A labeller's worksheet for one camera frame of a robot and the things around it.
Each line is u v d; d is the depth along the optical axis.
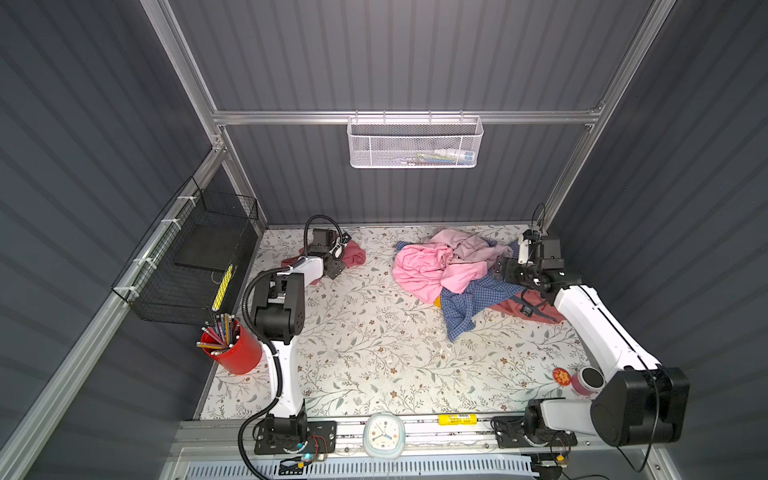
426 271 1.01
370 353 0.88
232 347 0.73
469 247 0.99
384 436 0.72
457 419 0.75
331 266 0.98
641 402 0.40
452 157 0.91
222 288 0.70
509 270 0.77
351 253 1.08
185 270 0.73
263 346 0.58
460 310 0.91
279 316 0.57
